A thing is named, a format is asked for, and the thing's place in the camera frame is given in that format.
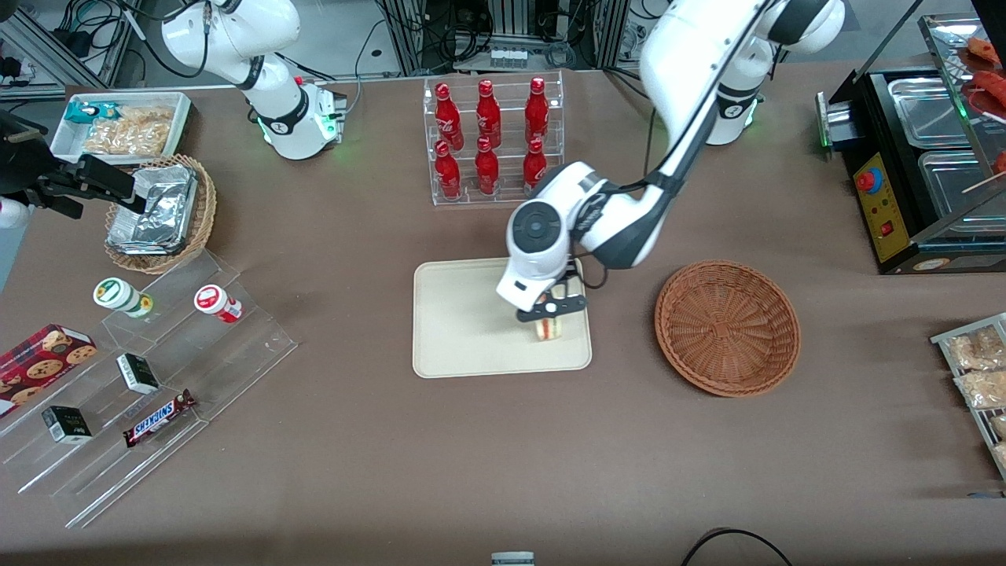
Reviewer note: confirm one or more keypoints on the teal snack packet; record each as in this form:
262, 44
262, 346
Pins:
82, 112

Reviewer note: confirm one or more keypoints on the small black box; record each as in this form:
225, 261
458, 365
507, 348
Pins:
67, 424
137, 373

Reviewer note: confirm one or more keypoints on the clear bag of chips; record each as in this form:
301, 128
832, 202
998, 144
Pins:
148, 116
126, 140

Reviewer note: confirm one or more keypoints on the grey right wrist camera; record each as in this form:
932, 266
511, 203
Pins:
11, 214

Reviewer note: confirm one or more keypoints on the tan deep wicker basket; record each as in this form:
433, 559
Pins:
203, 212

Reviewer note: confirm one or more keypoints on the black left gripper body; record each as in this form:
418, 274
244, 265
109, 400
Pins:
571, 281

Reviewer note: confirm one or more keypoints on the triangular sandwich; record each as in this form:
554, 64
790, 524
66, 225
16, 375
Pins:
549, 328

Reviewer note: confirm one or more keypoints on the clear bag of snacks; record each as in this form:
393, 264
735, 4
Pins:
1001, 454
982, 389
1000, 424
978, 347

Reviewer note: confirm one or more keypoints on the silver foil package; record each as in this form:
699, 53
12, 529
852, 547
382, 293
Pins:
167, 196
141, 236

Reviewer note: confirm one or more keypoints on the small grey white device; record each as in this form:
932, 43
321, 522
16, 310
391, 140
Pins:
512, 559

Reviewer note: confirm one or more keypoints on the clear acrylic bottle rack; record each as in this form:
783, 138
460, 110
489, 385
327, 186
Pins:
507, 196

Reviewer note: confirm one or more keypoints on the white rectangular plastic bin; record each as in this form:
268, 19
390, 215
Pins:
67, 141

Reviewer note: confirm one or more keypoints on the green lid white cup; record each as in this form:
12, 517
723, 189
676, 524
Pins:
118, 295

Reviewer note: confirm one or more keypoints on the brown round wicker basket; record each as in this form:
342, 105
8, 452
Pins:
727, 330

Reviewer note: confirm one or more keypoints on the white power strip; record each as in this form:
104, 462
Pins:
508, 56

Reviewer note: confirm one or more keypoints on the red cookie box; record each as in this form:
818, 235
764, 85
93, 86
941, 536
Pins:
39, 365

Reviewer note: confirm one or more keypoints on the black hot food warmer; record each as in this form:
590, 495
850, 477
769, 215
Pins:
884, 204

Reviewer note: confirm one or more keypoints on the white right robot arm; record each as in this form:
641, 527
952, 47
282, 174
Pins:
277, 118

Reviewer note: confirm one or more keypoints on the red cola bottle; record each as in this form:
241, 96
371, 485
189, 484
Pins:
537, 114
449, 118
486, 171
448, 174
534, 161
488, 116

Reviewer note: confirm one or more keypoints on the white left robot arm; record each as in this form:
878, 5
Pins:
684, 63

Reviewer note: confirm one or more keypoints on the brown snickers bar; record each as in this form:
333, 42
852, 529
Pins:
157, 418

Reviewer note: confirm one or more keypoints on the cream rectangular tray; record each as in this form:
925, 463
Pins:
464, 322

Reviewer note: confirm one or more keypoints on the clear acrylic stepped display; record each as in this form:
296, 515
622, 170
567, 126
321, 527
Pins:
196, 369

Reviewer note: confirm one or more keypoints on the red lid white cup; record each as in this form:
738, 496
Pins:
215, 302

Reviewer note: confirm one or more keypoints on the aluminium profile frame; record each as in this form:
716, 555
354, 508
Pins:
519, 20
47, 47

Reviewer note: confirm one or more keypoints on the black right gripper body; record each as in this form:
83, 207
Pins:
31, 167

